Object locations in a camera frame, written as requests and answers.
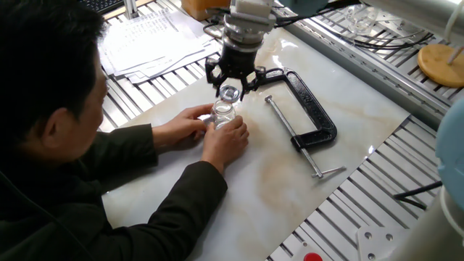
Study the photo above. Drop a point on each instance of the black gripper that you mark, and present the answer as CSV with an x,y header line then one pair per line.
x,y
237,63

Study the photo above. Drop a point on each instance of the small clear glass jar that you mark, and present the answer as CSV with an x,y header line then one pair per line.
x,y
223,114

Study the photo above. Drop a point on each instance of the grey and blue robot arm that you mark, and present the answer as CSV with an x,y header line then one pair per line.
x,y
417,14

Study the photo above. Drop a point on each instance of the left forearm in dark sleeve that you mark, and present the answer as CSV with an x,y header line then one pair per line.
x,y
123,152

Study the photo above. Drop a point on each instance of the right forearm in dark sleeve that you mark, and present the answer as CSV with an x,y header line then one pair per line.
x,y
174,217

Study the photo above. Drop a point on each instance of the person's right hand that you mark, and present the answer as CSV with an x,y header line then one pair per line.
x,y
226,141

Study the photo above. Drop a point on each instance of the person's left hand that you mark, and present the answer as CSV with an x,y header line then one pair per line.
x,y
181,125

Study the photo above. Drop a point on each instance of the wooden block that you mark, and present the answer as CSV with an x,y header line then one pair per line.
x,y
199,9

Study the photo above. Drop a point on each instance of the black C-clamp with steel screw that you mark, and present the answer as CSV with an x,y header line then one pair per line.
x,y
311,105

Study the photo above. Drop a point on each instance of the stack of printed papers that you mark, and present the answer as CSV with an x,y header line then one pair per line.
x,y
156,43

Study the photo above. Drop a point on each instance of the marble pattern board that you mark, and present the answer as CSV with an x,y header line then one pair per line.
x,y
275,188

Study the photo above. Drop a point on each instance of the clear glass flask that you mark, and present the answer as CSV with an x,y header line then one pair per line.
x,y
360,20

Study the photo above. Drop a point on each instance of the black computer keyboard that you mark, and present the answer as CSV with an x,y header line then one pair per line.
x,y
99,5

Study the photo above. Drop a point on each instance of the person's head with black hair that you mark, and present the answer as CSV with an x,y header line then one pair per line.
x,y
40,54

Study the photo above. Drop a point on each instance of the red emergency stop button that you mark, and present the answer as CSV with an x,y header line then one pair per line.
x,y
311,256

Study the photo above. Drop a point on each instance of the round wooden stand base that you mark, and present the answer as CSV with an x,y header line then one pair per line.
x,y
436,69

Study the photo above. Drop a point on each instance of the white plate with holes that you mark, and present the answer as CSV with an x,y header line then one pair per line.
x,y
377,246

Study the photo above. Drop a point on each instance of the person's torso in dark jacket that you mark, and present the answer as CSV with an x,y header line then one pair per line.
x,y
43,217

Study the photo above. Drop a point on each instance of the upright silver metal post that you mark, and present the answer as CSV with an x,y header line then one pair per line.
x,y
130,9

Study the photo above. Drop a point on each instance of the aluminium frame rail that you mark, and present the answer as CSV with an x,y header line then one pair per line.
x,y
380,79

